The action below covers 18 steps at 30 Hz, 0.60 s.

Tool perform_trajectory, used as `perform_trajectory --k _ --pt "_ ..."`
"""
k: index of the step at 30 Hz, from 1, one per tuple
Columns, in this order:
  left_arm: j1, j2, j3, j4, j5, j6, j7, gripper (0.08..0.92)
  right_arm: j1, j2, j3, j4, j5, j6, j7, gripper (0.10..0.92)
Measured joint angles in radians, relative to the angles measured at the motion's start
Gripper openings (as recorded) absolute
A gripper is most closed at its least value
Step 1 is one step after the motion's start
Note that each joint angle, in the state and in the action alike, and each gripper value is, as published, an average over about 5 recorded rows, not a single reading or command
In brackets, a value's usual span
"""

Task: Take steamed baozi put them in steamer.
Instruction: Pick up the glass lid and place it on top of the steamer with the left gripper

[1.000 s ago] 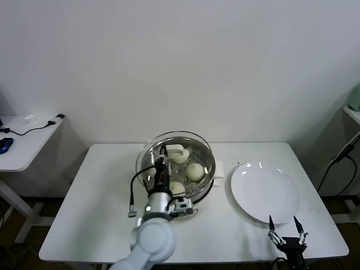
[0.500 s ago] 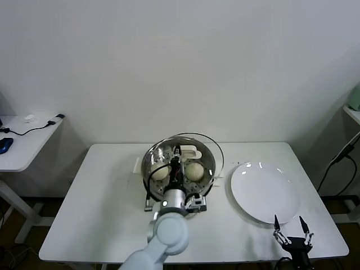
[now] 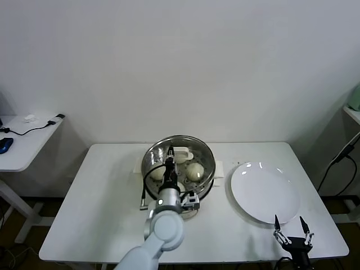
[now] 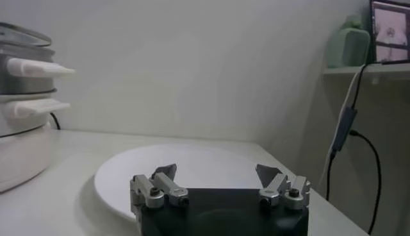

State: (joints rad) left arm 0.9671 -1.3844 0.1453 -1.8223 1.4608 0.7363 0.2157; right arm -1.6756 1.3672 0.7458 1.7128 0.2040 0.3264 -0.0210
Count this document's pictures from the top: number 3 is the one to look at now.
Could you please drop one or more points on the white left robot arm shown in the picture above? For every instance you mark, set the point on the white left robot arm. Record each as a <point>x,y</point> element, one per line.
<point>164,227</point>

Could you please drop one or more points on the cream electric cooker base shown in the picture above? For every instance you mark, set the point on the cream electric cooker base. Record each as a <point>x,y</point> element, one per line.
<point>220,168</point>

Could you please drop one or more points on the pale green appliance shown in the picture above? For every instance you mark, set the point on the pale green appliance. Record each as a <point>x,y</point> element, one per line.
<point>355,98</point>

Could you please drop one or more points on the small white desk object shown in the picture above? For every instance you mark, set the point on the small white desk object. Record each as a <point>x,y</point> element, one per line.
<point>30,118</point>

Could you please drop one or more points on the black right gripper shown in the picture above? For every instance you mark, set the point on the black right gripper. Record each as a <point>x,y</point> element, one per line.
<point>298,244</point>

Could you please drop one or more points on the perforated steel steamer basket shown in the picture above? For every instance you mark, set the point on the perforated steel steamer basket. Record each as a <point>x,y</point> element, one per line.
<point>206,186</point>

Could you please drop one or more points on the white side desk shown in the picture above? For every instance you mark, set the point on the white side desk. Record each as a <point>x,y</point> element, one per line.
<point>28,146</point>

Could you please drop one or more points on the white round plate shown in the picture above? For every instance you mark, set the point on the white round plate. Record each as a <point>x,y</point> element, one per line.
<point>264,194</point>

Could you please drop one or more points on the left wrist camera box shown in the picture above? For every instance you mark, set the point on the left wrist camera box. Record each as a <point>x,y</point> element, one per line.
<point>191,201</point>

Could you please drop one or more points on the black and white adapter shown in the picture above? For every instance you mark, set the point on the black and white adapter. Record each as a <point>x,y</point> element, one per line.
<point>57,118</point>

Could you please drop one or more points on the blue computer mouse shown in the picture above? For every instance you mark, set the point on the blue computer mouse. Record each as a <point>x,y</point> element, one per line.
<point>5,144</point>

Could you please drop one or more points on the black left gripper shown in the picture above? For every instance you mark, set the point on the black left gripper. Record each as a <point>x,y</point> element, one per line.
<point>170,174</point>

